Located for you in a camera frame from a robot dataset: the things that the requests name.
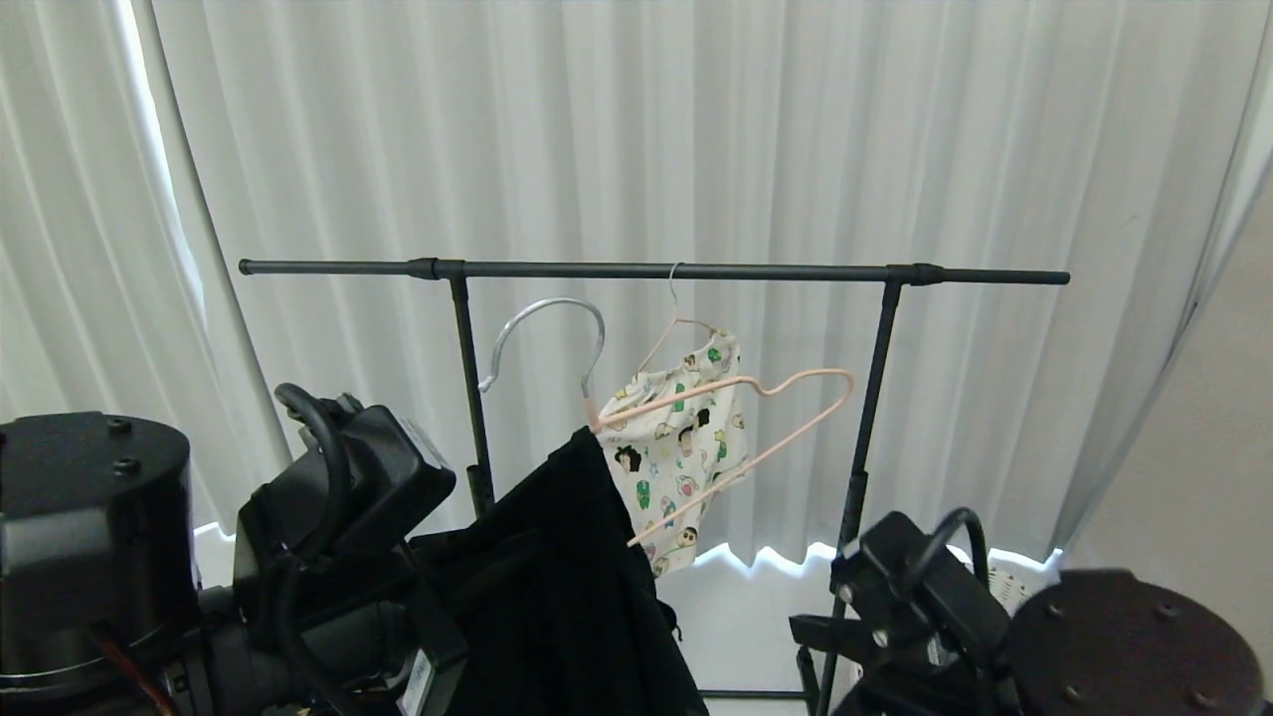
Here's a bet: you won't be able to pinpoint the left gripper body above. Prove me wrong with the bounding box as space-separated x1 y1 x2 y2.
288 575 470 716

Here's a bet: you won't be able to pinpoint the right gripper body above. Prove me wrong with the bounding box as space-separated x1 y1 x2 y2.
789 612 1005 716

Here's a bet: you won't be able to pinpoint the black garment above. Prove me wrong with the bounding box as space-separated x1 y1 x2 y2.
411 426 712 716

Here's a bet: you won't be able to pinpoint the cream printed shorts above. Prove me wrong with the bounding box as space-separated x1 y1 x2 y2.
597 330 750 579

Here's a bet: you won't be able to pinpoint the pink clothes hanger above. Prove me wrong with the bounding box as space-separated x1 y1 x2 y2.
477 296 857 549
636 263 719 377

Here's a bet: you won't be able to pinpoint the white laundry basket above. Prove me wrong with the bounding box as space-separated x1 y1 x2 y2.
980 562 1037 620

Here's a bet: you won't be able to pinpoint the black clothes rack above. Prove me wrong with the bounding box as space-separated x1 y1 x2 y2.
239 257 1071 716

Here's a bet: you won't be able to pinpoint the white curtain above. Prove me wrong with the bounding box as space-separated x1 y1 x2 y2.
0 0 1273 570

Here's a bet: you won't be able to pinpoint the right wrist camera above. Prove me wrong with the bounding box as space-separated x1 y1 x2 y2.
830 510 1017 669

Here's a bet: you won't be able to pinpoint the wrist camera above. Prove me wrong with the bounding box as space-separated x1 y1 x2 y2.
232 391 460 623
830 510 1017 669

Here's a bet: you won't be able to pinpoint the black cable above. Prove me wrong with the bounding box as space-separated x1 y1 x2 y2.
898 506 993 603
271 382 357 637

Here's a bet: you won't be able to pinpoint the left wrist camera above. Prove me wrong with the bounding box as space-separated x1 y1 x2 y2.
232 391 460 623

